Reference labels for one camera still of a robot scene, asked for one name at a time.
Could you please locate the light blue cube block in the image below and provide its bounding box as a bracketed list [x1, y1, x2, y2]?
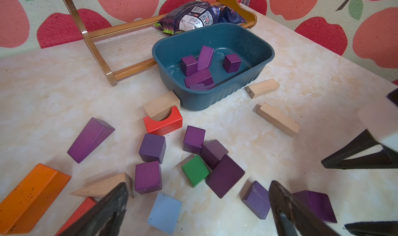
[147, 192, 182, 235]

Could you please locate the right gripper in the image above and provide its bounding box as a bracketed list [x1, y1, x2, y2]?
[321, 88, 398, 170]

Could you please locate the teal plastic storage bin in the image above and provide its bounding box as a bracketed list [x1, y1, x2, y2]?
[152, 23, 275, 111]

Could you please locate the natural wood cube block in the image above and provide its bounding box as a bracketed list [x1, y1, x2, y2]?
[143, 91, 180, 121]

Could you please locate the natural wood triangle block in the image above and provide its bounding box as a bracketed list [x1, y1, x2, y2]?
[71, 173, 134, 198]

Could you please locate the purple rectangular block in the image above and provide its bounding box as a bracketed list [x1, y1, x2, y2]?
[206, 155, 245, 199]

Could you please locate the natural wood long block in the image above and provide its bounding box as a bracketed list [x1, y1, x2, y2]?
[257, 102, 300, 137]

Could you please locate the purple snack bag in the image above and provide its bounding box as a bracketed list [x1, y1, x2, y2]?
[153, 1, 247, 35]

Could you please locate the purple triangular prism block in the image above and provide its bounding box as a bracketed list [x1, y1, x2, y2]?
[198, 46, 214, 71]

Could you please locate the orange wooden block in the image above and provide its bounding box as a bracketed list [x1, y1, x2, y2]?
[1, 163, 71, 235]

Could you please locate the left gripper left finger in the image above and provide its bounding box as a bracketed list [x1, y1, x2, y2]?
[61, 183, 129, 236]

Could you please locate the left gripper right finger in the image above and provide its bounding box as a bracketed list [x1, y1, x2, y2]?
[269, 181, 338, 236]

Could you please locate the red arch block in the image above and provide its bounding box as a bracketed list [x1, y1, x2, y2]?
[143, 106, 183, 136]

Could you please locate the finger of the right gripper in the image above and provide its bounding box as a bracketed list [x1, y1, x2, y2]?
[345, 221, 398, 236]

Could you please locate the green cube block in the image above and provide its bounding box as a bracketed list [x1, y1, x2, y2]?
[182, 155, 210, 187]

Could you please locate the red rectangular block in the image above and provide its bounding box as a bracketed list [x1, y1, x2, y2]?
[55, 197, 97, 236]

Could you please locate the natural wood plank block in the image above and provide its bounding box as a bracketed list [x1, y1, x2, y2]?
[246, 79, 280, 99]

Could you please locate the purple wedge block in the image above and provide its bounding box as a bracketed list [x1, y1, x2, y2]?
[67, 117, 115, 163]

